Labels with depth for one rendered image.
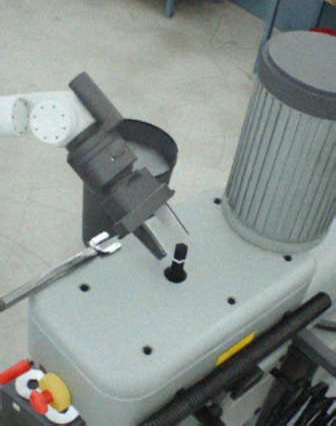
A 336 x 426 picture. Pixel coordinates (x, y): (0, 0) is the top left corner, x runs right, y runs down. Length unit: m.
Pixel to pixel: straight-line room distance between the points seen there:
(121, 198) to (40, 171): 3.19
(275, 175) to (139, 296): 0.28
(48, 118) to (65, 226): 2.86
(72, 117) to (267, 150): 0.30
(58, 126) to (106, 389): 0.38
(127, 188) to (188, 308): 0.20
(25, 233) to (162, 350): 2.85
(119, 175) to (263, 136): 0.23
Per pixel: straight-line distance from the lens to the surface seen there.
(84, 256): 1.11
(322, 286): 1.40
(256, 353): 1.16
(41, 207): 3.98
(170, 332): 1.04
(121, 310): 1.05
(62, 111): 1.02
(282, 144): 1.07
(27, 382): 1.86
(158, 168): 3.53
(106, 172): 1.03
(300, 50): 1.10
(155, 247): 1.05
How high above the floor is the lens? 2.70
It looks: 41 degrees down
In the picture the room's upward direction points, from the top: 12 degrees clockwise
